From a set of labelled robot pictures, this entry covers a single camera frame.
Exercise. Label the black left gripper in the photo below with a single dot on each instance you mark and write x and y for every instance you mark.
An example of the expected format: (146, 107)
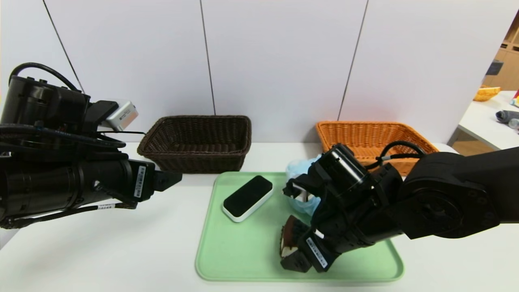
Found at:
(142, 181)

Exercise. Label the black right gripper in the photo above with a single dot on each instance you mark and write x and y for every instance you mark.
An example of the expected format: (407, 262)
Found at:
(317, 252)

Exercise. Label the chocolate cake slice toy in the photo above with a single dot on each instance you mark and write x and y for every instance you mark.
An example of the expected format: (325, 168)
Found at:
(287, 239)

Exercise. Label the black and white eraser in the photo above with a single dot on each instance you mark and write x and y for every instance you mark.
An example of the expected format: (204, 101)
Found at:
(247, 196)

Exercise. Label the light blue bath loofah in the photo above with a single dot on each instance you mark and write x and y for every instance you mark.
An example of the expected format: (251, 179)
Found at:
(296, 168)

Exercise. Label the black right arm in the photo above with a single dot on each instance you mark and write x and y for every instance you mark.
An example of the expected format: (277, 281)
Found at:
(446, 194)

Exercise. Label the dark brown wicker basket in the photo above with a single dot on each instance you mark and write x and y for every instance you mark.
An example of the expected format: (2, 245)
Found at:
(194, 162)

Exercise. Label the orange wicker basket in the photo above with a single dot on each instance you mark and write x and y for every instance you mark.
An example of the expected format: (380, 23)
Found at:
(357, 134)

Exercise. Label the small yellow wicker basket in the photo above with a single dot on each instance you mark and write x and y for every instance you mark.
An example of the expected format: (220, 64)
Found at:
(485, 94)

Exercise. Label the green plastic tray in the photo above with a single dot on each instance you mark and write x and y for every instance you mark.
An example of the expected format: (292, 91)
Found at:
(243, 251)

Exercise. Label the white side table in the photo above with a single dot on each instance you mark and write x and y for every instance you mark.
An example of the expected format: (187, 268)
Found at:
(482, 123)

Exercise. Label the grey rolled cloth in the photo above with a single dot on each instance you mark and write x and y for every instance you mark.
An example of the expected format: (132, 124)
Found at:
(506, 117)

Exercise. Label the clear plastic object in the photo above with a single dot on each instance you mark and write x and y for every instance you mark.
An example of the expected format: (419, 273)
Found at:
(515, 123)

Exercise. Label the red and yellow item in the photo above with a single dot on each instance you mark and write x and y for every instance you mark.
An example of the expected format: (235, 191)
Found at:
(516, 99)

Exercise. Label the dark grey box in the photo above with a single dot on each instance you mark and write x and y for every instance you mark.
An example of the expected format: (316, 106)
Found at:
(493, 67)

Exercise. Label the wooden shelf unit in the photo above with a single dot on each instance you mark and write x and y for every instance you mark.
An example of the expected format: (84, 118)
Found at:
(509, 69)

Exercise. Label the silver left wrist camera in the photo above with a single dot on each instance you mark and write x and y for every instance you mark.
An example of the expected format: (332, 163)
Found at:
(123, 115)

